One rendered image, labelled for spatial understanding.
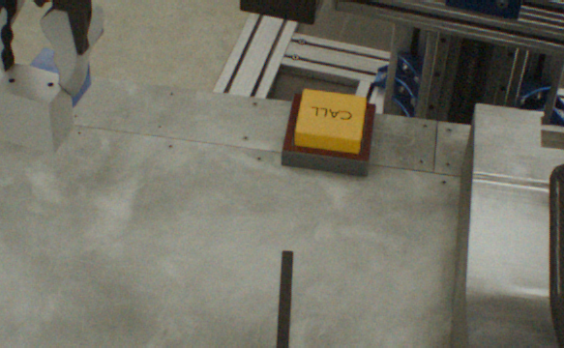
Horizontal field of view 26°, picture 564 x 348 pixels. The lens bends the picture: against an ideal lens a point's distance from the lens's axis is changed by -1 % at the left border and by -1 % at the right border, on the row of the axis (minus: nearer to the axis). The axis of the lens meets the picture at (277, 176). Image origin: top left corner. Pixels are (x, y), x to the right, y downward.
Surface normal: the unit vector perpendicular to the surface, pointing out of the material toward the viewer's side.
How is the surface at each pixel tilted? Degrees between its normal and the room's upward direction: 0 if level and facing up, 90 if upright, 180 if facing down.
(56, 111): 90
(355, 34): 0
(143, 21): 0
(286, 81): 0
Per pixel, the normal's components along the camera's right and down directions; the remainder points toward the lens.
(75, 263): 0.04, -0.70
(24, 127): -0.35, 0.65
